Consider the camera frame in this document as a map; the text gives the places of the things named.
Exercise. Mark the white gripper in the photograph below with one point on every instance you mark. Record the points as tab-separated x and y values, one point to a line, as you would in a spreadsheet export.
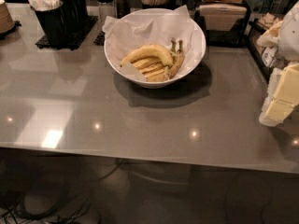
290	36

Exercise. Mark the yellow banana bunch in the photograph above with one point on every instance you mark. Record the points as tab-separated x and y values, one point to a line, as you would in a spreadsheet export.
154	70

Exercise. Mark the white ceramic bowl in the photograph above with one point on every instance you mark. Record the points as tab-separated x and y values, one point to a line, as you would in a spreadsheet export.
154	47

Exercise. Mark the white paper bowl liner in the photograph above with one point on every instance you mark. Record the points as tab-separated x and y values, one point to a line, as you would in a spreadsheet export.
153	26

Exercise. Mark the black condiment rack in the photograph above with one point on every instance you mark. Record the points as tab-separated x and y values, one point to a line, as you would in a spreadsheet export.
267	58

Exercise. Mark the pepper grinder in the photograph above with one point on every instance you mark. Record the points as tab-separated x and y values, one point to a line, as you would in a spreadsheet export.
122	8

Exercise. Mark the small black mat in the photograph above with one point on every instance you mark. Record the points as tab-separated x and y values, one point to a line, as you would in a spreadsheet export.
100	39

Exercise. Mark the salt shaker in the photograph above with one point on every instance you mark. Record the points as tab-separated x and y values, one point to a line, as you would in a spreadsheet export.
106	9

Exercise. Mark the black cutlery holder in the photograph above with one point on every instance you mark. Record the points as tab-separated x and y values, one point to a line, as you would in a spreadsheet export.
69	16

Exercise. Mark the black rubber mat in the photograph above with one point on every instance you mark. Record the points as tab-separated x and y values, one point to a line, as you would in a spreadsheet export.
58	39

